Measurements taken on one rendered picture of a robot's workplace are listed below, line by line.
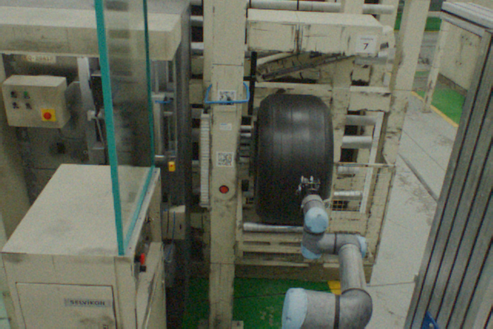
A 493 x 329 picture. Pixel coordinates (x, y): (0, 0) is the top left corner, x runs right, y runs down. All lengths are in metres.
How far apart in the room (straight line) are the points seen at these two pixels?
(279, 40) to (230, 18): 0.37
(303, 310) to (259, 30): 1.29
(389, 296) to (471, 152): 2.28
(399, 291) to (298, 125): 1.78
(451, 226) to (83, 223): 1.13
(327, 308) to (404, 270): 2.31
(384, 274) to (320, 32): 1.92
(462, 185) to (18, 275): 1.32
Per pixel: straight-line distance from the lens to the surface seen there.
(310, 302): 1.36
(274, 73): 2.40
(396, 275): 3.58
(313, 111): 2.05
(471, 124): 1.22
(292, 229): 2.27
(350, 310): 1.37
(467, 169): 1.24
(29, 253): 1.64
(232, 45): 1.95
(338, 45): 2.26
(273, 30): 2.21
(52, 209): 1.81
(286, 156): 1.95
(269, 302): 3.19
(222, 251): 2.44
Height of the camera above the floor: 2.25
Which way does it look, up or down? 27 degrees down
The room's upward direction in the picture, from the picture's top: 3 degrees clockwise
